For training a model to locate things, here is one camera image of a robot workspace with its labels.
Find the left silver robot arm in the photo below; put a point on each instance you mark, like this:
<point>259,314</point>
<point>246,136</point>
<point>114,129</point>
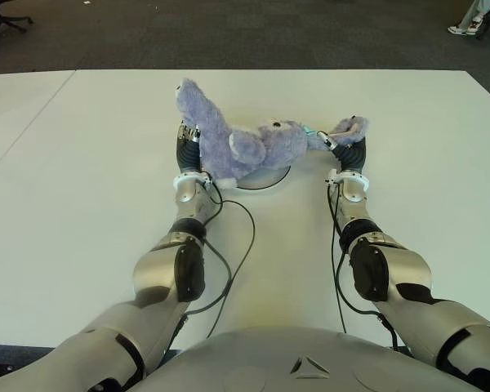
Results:
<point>155,286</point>

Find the black office chair base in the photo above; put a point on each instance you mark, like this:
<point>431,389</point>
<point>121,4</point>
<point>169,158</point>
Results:
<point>12,18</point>

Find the grey trouser leg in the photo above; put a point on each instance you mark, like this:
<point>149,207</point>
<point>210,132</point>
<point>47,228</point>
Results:
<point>473,12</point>

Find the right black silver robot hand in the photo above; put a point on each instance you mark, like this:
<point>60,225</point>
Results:
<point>351,153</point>

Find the white plate black rim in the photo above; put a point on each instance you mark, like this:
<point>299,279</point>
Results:
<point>265,177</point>

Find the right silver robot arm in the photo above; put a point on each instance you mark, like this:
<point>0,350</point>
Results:
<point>392,269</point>

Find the purple plush doll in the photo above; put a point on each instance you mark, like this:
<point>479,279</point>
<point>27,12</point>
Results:
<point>237,147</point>

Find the white red sneaker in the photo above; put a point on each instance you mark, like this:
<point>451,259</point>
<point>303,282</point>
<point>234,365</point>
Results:
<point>463,29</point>

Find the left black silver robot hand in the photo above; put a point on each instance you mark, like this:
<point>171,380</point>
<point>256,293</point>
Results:
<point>188,153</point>

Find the silver robot torso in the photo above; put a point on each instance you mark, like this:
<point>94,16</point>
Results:
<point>302,359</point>

